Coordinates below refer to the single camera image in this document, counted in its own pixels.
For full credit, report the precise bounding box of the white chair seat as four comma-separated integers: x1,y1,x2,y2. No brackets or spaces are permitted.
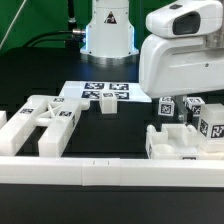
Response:
145,124,224,160

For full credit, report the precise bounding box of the thin grey rod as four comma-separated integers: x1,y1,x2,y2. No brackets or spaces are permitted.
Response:
0,0,27,51

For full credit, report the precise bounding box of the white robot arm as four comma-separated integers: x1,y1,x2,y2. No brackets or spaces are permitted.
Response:
80,0,224,98

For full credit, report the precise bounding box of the white tagged cube left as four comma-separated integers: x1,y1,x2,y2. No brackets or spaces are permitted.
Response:
158,97,175,116

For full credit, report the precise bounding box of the white chair back frame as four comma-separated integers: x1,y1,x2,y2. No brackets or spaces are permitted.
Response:
0,95,90,158

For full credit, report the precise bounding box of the white front rail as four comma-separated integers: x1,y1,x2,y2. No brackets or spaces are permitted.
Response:
0,156,224,188

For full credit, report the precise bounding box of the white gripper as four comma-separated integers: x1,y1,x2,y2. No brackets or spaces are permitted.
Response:
139,0,224,122

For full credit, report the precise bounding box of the white tagged cube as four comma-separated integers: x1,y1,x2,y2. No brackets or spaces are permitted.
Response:
158,97,175,116
185,97,205,116

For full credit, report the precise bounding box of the black cable with connector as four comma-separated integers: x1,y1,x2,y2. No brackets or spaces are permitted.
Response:
22,27,87,48

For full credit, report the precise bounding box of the white left block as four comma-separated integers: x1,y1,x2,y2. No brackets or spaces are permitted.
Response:
0,111,7,129

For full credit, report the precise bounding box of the white tagged cube right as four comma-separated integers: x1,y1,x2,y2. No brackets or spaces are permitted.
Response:
185,97,205,116

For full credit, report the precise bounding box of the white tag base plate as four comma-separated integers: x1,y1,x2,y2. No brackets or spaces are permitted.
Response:
60,81,151,103

